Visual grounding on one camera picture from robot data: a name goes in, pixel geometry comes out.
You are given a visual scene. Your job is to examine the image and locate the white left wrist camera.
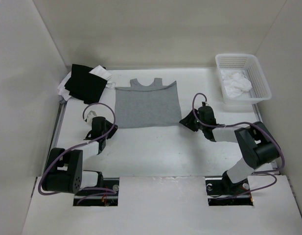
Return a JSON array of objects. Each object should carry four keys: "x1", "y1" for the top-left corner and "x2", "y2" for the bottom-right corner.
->
[{"x1": 84, "y1": 111, "x2": 97, "y2": 125}]

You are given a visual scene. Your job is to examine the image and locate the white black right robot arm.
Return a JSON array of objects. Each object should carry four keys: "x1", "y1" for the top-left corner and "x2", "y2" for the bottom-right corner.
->
[{"x1": 179, "y1": 106, "x2": 281, "y2": 195}]

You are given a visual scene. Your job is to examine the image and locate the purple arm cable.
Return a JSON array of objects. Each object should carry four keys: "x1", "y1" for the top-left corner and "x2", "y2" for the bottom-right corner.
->
[
  {"x1": 37, "y1": 102, "x2": 119, "y2": 205},
  {"x1": 192, "y1": 93, "x2": 287, "y2": 195}
]

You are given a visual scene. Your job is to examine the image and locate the aluminium table edge rail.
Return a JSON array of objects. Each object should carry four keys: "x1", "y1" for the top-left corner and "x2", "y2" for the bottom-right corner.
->
[{"x1": 41, "y1": 103, "x2": 67, "y2": 173}]

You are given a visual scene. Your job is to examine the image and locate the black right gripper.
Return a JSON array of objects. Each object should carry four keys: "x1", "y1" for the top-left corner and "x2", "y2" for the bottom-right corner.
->
[{"x1": 179, "y1": 108, "x2": 206, "y2": 132}]

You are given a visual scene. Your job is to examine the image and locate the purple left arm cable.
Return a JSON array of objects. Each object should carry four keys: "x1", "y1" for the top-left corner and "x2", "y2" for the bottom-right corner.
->
[{"x1": 37, "y1": 102, "x2": 119, "y2": 205}]

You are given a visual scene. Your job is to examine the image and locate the white folded tank top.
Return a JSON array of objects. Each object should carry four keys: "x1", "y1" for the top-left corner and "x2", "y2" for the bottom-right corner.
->
[{"x1": 57, "y1": 66, "x2": 116, "y2": 101}]

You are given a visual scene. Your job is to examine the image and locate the white plastic mesh basket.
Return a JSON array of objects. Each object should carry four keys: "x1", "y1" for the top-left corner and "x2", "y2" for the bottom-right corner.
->
[{"x1": 215, "y1": 53, "x2": 272, "y2": 105}]

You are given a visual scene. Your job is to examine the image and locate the grey tank top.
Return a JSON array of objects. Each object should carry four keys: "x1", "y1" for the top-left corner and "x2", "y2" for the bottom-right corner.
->
[{"x1": 115, "y1": 78, "x2": 182, "y2": 129}]

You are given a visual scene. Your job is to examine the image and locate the black folded tank top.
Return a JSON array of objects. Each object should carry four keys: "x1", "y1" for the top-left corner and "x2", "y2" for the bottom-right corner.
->
[{"x1": 65, "y1": 64, "x2": 107, "y2": 104}]

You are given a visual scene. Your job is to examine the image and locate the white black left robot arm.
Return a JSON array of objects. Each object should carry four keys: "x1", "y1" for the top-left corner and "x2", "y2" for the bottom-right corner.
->
[{"x1": 40, "y1": 117, "x2": 118, "y2": 195}]

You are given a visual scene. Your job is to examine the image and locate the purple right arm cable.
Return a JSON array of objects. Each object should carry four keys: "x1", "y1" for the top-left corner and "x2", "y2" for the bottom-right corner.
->
[{"x1": 192, "y1": 93, "x2": 287, "y2": 195}]

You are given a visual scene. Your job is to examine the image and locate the crumpled white tank top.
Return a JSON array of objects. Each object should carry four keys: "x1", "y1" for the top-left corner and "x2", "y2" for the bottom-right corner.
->
[{"x1": 221, "y1": 70, "x2": 252, "y2": 98}]

